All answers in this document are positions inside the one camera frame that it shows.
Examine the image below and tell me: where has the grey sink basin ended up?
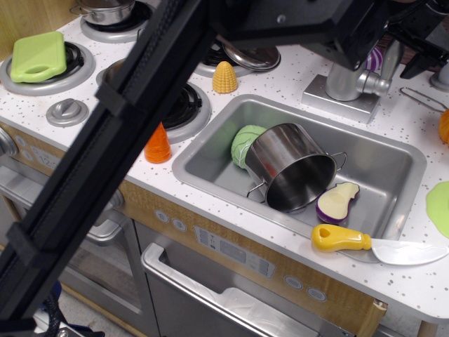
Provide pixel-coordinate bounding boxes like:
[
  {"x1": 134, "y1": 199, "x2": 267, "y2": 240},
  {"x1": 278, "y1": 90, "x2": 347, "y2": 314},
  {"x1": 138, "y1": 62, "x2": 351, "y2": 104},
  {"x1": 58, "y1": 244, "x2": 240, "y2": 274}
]
[{"x1": 173, "y1": 95, "x2": 427, "y2": 240}]

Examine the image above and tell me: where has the purple toy onion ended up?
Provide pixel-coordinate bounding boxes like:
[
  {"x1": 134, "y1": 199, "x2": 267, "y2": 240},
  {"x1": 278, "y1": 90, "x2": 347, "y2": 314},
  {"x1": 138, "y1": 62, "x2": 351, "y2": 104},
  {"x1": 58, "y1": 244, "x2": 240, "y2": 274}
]
[{"x1": 365, "y1": 46, "x2": 383, "y2": 72}]

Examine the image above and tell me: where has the yellow handled toy knife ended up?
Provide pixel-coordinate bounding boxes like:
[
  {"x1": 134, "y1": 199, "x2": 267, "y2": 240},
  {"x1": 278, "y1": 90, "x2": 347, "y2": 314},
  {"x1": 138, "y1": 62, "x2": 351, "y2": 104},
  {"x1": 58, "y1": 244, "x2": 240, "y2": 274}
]
[{"x1": 311, "y1": 224, "x2": 448, "y2": 266}]

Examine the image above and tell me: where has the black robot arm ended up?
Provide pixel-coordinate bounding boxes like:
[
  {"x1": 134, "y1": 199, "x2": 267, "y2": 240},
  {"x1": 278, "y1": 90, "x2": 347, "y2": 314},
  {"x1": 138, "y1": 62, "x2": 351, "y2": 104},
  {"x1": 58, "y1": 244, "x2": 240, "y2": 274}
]
[{"x1": 1, "y1": 1, "x2": 448, "y2": 329}]

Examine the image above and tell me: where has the yellow toy corn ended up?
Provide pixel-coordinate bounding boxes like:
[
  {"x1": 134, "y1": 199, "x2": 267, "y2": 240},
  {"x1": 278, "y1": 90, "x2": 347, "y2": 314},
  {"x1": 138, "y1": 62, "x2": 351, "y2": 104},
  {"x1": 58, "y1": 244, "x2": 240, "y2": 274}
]
[{"x1": 213, "y1": 61, "x2": 238, "y2": 93}]

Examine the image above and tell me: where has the steel pot lid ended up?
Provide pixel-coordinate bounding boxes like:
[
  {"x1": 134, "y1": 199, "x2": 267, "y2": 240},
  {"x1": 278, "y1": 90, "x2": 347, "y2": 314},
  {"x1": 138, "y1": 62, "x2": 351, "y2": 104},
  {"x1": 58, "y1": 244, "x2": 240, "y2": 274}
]
[{"x1": 223, "y1": 44, "x2": 281, "y2": 72}]

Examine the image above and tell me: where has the back left stove burner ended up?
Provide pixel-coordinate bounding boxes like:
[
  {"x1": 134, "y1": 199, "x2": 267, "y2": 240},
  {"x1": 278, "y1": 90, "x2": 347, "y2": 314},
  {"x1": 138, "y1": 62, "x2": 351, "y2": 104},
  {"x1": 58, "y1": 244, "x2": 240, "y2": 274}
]
[{"x1": 80, "y1": 1, "x2": 155, "y2": 44}]

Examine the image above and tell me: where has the green toy cutting board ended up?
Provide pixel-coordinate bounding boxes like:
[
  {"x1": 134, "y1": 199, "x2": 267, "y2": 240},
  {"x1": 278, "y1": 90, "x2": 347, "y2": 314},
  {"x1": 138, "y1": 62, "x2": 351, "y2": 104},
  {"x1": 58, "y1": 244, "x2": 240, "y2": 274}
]
[{"x1": 10, "y1": 32, "x2": 67, "y2": 83}]

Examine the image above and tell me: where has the steel pot in sink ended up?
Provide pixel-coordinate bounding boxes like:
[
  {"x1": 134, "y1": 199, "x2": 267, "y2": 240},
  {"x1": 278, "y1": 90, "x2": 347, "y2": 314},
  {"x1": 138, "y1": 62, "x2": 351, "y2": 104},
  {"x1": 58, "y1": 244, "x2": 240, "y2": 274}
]
[{"x1": 246, "y1": 123, "x2": 347, "y2": 213}]

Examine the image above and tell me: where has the silver faucet lever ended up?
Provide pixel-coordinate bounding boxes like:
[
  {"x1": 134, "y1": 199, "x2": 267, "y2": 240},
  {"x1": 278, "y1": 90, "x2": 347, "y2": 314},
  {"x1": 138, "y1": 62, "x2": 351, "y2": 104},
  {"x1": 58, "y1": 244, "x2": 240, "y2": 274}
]
[{"x1": 356, "y1": 40, "x2": 404, "y2": 96}]

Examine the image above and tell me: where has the silver dishwasher door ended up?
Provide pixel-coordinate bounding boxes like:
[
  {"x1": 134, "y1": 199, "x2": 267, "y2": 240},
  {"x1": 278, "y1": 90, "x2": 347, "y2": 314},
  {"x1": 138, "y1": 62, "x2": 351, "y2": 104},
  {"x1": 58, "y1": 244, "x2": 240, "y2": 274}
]
[{"x1": 135, "y1": 223, "x2": 352, "y2": 336}]

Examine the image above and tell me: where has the front left stove burner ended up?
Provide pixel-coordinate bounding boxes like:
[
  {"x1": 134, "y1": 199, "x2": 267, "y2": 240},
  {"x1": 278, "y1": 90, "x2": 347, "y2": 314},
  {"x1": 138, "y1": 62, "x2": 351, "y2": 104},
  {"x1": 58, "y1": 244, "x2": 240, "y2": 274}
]
[{"x1": 1, "y1": 42, "x2": 95, "y2": 96}]

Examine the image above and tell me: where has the orange toy pumpkin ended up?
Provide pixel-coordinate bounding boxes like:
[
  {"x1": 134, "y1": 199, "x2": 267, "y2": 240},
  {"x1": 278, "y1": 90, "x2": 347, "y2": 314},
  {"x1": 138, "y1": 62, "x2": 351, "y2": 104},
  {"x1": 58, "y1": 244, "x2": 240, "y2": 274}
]
[{"x1": 438, "y1": 110, "x2": 449, "y2": 144}]

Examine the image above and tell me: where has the black cable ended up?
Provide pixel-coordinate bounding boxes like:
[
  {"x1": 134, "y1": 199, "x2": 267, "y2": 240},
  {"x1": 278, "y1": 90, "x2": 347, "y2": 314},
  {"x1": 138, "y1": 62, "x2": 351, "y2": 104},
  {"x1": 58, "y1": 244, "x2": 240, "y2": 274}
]
[{"x1": 43, "y1": 293, "x2": 62, "y2": 337}]

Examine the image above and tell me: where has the green toy cabbage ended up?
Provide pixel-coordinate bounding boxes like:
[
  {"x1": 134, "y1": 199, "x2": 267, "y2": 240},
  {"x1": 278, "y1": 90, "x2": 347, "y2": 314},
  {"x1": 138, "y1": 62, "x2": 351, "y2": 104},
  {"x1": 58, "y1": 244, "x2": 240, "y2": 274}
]
[{"x1": 231, "y1": 125, "x2": 267, "y2": 169}]

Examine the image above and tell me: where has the grey stove knob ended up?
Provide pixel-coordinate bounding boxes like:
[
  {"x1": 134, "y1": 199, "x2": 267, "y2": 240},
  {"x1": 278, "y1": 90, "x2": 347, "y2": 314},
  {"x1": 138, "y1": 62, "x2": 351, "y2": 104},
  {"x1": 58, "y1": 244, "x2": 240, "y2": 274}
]
[{"x1": 46, "y1": 98, "x2": 89, "y2": 127}]

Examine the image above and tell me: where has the small steel pot on stove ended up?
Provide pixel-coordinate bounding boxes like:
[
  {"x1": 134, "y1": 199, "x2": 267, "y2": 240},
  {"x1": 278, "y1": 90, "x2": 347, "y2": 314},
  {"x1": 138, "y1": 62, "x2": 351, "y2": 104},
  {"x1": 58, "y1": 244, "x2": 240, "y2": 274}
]
[{"x1": 69, "y1": 0, "x2": 135, "y2": 26}]

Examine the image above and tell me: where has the wire utensil handle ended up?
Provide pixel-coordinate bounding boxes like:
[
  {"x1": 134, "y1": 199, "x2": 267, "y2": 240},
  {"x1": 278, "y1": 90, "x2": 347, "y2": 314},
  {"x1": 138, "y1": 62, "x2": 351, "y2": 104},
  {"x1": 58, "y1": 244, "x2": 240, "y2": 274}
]
[{"x1": 399, "y1": 87, "x2": 448, "y2": 113}]

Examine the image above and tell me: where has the back right stove burner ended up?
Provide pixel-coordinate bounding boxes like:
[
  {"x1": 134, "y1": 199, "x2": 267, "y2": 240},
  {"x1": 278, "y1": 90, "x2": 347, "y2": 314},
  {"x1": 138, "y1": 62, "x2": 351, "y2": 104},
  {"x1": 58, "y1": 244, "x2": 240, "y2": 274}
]
[{"x1": 194, "y1": 40, "x2": 273, "y2": 78}]

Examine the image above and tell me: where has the green plate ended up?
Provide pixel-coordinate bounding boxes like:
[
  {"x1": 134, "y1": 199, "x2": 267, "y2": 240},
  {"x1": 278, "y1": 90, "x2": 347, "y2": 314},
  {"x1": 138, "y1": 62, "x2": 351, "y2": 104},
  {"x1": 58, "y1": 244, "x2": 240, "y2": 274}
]
[{"x1": 426, "y1": 181, "x2": 449, "y2": 237}]

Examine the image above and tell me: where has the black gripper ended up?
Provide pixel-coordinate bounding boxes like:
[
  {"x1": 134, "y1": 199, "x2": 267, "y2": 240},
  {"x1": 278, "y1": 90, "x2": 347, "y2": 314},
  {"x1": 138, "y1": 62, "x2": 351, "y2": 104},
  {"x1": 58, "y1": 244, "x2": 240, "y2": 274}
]
[{"x1": 384, "y1": 1, "x2": 448, "y2": 79}]

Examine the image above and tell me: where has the silver faucet base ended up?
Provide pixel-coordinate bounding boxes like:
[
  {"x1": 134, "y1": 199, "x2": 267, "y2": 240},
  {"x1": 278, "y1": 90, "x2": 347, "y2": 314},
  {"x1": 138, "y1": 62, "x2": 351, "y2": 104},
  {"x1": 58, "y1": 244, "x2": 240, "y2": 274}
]
[{"x1": 302, "y1": 64, "x2": 380, "y2": 124}]

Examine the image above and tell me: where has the orange toy carrot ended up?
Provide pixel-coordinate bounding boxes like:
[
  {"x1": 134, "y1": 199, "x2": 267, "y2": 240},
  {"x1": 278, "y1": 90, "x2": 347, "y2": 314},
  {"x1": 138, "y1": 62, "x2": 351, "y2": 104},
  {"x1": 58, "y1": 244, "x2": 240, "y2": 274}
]
[{"x1": 144, "y1": 123, "x2": 171, "y2": 164}]

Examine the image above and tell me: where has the toy eggplant half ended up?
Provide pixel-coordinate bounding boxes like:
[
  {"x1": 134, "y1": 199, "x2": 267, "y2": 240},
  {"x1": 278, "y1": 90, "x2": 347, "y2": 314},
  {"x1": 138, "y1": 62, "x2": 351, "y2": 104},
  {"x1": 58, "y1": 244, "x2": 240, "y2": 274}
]
[{"x1": 316, "y1": 182, "x2": 360, "y2": 225}]

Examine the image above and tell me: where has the stove burner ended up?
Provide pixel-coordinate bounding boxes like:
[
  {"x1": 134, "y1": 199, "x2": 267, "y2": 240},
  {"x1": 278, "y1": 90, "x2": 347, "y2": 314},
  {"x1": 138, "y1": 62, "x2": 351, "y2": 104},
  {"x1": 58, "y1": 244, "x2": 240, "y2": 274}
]
[
  {"x1": 194, "y1": 40, "x2": 273, "y2": 78},
  {"x1": 1, "y1": 42, "x2": 95, "y2": 96},
  {"x1": 80, "y1": 1, "x2": 155, "y2": 44},
  {"x1": 162, "y1": 83, "x2": 211, "y2": 145}
]

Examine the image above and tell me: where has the front right stove burner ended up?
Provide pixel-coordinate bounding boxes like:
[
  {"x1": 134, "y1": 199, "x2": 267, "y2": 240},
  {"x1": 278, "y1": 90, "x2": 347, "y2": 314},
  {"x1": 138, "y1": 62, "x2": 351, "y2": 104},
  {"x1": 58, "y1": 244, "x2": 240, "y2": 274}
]
[{"x1": 162, "y1": 83, "x2": 211, "y2": 145}]

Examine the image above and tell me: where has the silver oven door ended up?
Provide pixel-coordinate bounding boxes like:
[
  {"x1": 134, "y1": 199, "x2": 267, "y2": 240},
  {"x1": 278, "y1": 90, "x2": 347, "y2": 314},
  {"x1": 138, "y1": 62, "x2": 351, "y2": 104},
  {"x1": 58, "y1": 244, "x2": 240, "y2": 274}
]
[{"x1": 1, "y1": 157, "x2": 159, "y2": 336}]

